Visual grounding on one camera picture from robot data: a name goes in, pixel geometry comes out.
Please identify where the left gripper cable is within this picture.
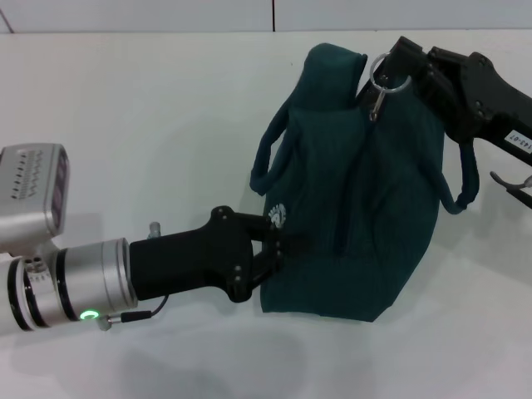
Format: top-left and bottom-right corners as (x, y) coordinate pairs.
(97, 294), (168, 332)

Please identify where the dark teal insulated lunch bag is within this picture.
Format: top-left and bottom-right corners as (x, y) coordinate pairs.
(248, 41), (480, 324)

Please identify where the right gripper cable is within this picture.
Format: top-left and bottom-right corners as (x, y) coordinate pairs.
(490, 170), (532, 209)

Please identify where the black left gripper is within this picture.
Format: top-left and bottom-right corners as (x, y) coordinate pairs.
(128, 205), (309, 303)

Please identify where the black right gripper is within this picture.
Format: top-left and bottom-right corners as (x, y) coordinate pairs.
(357, 36), (532, 168)

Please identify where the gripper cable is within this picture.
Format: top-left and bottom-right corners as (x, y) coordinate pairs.
(97, 294), (168, 332)
(490, 170), (532, 209)

